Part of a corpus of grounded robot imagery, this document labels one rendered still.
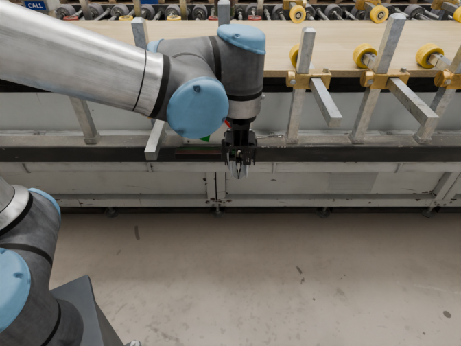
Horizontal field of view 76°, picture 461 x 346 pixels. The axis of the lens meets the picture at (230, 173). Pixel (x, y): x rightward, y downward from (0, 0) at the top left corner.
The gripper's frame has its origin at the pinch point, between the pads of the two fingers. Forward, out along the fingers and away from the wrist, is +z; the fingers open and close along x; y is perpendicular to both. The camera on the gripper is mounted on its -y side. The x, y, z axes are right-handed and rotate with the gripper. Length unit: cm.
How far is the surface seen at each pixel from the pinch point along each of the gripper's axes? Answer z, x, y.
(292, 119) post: 2.3, 20.0, -31.7
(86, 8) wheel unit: -10, -90, -141
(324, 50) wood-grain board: -7, 40, -74
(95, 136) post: 10, -53, -33
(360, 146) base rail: 13, 47, -30
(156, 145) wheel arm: -2.3, -23.5, -9.4
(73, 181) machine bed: 56, -87, -57
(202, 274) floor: 83, -16, -17
